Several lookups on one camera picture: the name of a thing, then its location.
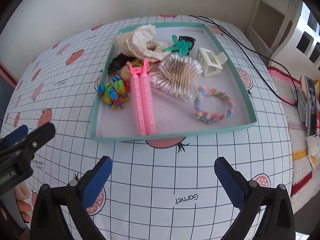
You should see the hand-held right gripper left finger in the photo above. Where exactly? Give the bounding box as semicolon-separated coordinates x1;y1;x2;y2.
29;156;113;240

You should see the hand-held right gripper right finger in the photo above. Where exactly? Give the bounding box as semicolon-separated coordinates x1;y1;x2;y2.
214;157;297;240

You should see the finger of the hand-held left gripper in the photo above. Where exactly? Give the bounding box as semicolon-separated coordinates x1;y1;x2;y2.
0;124;29;148
0;122;56;164

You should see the teal cardboard box lid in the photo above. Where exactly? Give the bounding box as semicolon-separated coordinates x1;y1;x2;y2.
90;22;258;143

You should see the rainbow fuzzy hair tie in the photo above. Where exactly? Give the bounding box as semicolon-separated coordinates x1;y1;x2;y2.
193;86;235;125

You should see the colourful building block toy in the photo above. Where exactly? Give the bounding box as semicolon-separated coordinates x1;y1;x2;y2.
97;74;130;110

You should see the pink folding comb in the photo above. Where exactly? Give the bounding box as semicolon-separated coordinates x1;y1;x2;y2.
126;59;156;135

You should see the rice cracker packet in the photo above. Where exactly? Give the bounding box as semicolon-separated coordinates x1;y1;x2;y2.
119;59;152;81

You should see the black plastic toy figure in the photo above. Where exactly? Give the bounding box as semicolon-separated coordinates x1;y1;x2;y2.
108;54;137;74

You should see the pack of cotton swabs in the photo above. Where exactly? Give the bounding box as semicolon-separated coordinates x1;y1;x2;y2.
150;54;203;103

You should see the cream lace scrunchie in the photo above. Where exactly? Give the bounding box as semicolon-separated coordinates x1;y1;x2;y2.
115;25;170;61

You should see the green hair claw clip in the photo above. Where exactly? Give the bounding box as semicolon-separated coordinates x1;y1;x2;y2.
164;35;192;56

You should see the person's left hand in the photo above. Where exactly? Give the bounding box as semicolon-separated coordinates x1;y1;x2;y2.
14;182;32;222

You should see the grid printed pomegranate sheet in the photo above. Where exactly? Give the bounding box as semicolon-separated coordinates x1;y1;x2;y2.
0;14;293;240

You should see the pink headboard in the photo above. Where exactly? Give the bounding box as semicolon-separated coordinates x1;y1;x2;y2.
0;62;18;88

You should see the crocheted striped blanket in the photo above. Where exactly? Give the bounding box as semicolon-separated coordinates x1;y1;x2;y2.
267;66;320;198

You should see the white tissue packet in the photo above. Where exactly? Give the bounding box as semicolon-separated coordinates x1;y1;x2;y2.
307;135;320;170

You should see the white phone stand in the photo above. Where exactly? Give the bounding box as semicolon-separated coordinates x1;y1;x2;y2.
296;87;308;122

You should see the black phone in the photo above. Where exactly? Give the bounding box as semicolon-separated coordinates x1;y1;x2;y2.
305;76;318;136

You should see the white hair claw clip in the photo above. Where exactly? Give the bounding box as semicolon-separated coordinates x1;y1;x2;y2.
196;47;228;77

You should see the white wooden shelf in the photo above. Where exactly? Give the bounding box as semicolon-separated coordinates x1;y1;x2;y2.
246;0;320;70

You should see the black cable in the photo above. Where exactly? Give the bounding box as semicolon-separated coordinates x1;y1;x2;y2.
189;15;299;105

